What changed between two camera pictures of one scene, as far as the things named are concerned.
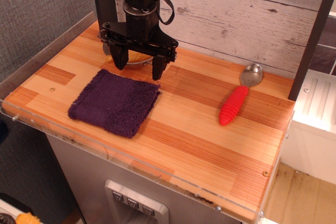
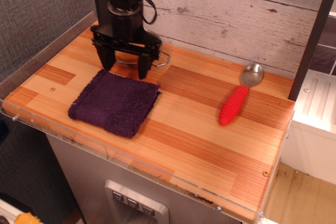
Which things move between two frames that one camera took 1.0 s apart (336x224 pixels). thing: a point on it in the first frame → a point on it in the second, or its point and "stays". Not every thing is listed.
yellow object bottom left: x=27 y=218 stays
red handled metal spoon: x=250 y=76 stays
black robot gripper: x=141 y=33 → x=126 y=32
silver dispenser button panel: x=129 y=206 stays
